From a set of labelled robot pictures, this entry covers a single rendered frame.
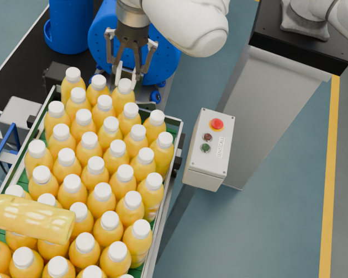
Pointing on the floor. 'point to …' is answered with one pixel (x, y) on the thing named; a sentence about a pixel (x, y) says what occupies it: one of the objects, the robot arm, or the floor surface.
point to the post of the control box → (175, 216)
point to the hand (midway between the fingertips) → (126, 75)
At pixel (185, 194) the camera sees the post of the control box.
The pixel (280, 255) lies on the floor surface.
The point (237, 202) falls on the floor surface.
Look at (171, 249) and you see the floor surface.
